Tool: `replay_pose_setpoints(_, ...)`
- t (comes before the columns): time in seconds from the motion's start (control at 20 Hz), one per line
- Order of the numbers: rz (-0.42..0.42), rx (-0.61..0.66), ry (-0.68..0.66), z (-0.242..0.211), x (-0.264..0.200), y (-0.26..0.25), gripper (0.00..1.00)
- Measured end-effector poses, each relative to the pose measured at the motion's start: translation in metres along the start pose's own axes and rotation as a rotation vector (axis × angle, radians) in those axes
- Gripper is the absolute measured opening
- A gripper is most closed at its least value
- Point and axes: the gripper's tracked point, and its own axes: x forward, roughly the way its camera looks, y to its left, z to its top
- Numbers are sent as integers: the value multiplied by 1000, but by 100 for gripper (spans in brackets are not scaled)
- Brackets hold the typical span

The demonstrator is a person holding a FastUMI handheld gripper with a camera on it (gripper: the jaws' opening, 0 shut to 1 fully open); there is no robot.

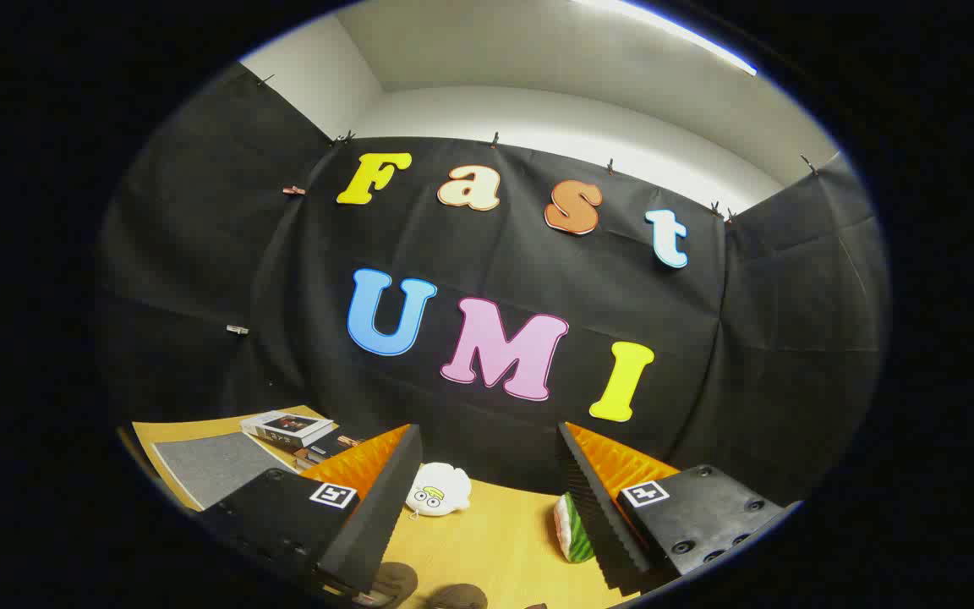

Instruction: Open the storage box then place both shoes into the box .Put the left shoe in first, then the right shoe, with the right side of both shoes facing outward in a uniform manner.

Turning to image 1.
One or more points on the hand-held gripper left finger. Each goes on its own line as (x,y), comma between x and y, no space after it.
(381,524)

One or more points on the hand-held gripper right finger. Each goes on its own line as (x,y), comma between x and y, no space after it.
(601,533)

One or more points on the brown fuzzy shoe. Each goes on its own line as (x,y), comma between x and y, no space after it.
(457,597)
(396,579)

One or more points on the grey fabric storage box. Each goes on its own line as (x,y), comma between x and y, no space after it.
(216,469)

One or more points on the watermelon slice plush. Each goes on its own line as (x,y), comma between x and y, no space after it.
(573,533)

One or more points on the white cartoon face plush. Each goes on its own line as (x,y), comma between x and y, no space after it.
(440,486)

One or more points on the brown cover book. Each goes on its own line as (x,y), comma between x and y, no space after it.
(311,459)

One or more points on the wooden clothespin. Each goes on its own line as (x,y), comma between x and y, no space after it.
(293,191)

